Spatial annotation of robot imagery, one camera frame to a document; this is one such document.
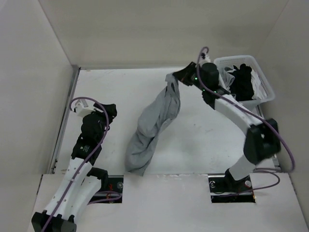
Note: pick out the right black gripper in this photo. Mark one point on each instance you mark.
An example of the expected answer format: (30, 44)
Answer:
(184, 75)

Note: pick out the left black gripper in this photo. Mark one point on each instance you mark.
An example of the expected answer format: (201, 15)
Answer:
(112, 108)

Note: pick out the grey tank top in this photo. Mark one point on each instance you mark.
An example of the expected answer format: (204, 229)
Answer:
(154, 119)

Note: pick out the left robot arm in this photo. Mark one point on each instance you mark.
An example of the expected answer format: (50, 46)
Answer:
(81, 180)

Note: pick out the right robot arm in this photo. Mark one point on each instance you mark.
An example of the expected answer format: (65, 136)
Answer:
(261, 136)

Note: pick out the black tank top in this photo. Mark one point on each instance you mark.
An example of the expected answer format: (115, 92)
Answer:
(242, 85)

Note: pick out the white tank top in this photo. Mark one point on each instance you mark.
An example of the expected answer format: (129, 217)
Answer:
(258, 90)

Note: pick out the light grey garment in basket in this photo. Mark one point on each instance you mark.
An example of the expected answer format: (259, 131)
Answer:
(228, 76)

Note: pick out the white plastic basket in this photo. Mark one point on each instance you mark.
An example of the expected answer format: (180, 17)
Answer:
(248, 61)

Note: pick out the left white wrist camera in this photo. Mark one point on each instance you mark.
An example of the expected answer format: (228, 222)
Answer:
(82, 108)

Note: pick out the metal table edge rail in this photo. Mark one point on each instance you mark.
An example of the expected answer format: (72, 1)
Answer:
(66, 112)

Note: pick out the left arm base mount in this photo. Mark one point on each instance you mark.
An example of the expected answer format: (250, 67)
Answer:
(111, 191)

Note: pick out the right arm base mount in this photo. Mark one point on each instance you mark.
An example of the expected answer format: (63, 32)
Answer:
(223, 192)

